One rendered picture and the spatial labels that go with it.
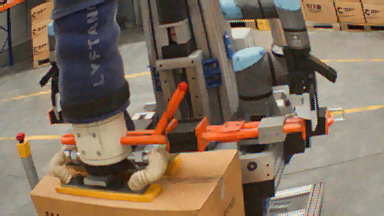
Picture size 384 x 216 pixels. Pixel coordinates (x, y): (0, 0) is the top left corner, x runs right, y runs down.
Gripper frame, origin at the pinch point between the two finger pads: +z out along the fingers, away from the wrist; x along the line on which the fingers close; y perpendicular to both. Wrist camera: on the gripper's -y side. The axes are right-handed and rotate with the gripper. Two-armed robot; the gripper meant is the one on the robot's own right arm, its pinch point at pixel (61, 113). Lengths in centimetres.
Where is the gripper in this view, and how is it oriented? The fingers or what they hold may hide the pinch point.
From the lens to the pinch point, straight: 215.3
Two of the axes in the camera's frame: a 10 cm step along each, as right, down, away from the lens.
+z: 1.7, 9.4, 3.1
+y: 9.5, -0.6, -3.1
